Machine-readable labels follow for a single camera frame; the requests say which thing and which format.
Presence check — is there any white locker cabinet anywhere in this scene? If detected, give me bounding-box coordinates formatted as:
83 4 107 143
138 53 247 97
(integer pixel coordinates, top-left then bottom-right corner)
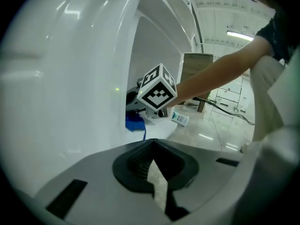
210 75 254 117

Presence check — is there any ceiling tube light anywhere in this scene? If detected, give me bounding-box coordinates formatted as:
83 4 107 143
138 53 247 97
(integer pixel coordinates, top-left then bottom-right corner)
226 30 255 42

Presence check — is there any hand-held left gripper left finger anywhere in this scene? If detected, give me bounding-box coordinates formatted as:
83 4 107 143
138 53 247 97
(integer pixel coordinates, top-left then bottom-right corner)
35 138 170 225

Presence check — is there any person's beige trousers leg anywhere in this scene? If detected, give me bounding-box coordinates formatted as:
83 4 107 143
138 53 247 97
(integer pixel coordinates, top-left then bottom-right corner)
239 52 300 225

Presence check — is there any person's right forearm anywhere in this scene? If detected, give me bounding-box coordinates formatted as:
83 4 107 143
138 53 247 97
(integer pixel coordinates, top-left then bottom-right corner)
165 35 274 109

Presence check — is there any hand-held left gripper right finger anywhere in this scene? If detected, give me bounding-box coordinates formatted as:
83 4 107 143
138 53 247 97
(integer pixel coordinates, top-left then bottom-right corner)
153 138 245 225

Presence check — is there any blue cloth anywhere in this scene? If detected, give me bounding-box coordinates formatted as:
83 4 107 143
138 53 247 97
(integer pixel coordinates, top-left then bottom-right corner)
125 112 147 140

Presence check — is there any person's black shirt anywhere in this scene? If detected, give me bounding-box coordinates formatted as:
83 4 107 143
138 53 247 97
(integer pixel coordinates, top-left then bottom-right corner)
255 6 300 64

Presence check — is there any white plastic bottle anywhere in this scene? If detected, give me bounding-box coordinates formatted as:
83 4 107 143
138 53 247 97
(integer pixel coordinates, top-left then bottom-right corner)
171 111 190 127

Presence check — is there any black cable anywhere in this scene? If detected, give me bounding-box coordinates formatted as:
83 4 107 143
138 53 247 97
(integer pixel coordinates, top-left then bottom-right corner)
192 96 255 126

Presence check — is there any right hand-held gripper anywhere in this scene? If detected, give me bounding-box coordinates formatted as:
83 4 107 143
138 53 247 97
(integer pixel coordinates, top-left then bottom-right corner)
126 63 178 120

